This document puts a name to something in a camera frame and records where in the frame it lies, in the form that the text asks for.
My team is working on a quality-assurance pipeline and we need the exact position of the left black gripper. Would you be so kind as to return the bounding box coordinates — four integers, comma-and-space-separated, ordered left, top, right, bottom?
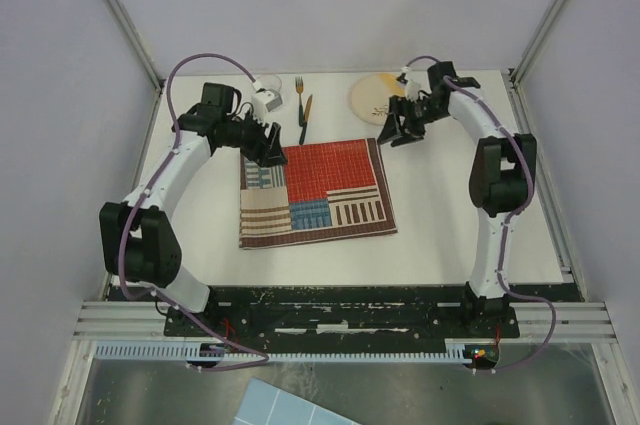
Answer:
222, 107, 287, 168

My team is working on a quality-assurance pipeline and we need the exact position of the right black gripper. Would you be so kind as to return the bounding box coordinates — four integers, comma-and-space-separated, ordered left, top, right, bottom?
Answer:
377, 94, 450, 147

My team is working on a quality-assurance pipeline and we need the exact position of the cream yellow ceramic plate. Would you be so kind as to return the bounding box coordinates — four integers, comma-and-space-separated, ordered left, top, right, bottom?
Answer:
349, 73, 404, 126

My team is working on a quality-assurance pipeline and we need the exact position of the patchwork patterned placemat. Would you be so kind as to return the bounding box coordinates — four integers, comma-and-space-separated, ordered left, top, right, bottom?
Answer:
239, 138, 397, 250

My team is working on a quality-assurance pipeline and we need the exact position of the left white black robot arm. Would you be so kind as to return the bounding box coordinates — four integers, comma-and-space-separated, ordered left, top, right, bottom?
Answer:
99, 83, 287, 335

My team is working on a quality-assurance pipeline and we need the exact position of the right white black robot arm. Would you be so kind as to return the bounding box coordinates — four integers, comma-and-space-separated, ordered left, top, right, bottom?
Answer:
377, 55, 537, 336

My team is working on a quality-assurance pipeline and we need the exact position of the clear drinking glass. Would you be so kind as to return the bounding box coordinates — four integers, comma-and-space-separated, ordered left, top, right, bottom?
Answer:
258, 74, 283, 112

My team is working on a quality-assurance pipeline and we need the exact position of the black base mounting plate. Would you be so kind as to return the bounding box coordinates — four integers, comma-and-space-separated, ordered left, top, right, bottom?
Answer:
163, 285, 521, 354

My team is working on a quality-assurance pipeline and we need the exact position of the blue tiled board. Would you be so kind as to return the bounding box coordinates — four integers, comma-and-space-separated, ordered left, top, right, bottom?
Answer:
233, 378, 355, 425

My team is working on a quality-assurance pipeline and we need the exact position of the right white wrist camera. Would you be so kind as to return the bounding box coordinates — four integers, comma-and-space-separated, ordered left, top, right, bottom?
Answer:
396, 66, 421, 102

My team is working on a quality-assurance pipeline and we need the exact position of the green handled fork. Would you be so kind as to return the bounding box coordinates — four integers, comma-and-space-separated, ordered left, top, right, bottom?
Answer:
295, 76, 305, 127

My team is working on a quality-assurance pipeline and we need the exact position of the light blue cable duct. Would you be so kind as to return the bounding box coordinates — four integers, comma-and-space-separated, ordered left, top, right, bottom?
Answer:
94, 341, 471, 364

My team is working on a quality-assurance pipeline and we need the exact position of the aluminium front frame rail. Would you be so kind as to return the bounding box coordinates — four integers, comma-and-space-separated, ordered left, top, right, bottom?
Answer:
73, 301, 617, 344

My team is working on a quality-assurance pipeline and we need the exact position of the left aluminium frame post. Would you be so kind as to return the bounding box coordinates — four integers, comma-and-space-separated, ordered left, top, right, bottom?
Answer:
103, 0, 164, 89

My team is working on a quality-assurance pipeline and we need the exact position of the aluminium frame post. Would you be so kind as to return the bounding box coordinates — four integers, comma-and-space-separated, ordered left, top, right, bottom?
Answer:
103, 0, 164, 89
510, 0, 571, 87

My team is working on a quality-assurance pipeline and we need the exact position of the right aluminium frame post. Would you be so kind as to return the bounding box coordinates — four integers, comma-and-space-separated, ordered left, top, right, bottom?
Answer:
510, 0, 571, 87

